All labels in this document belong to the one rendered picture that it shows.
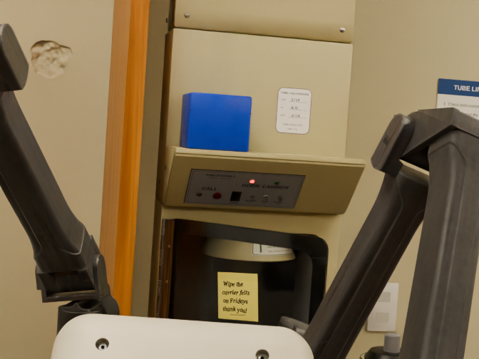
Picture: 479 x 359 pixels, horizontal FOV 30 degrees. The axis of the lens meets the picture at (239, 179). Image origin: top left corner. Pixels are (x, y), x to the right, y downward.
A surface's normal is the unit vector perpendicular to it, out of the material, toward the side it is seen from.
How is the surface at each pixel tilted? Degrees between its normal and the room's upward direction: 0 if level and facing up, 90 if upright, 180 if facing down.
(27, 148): 83
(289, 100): 90
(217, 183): 135
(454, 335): 68
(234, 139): 90
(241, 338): 40
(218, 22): 90
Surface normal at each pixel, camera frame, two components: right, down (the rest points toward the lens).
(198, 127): 0.20, 0.07
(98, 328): 0.04, -0.73
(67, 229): 0.97, -0.11
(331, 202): 0.09, 0.75
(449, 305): 0.37, -0.31
